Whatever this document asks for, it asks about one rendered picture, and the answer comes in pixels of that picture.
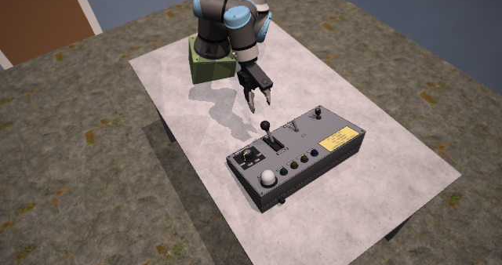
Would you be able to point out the dark grey control console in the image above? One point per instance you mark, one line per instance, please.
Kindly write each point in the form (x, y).
(287, 159)

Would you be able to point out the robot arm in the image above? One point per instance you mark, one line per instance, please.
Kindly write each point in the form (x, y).
(238, 20)

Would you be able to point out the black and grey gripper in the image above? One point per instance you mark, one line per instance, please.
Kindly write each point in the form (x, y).
(249, 84)

